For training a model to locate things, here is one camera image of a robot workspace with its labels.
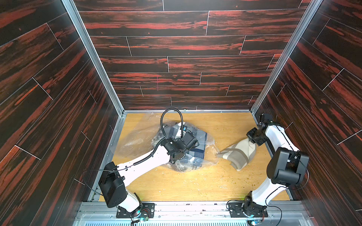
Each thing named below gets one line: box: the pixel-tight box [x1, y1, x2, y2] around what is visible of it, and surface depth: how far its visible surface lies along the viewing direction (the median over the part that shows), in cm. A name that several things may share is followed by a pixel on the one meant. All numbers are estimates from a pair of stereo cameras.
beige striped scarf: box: [216, 137, 257, 171], surface depth 88 cm
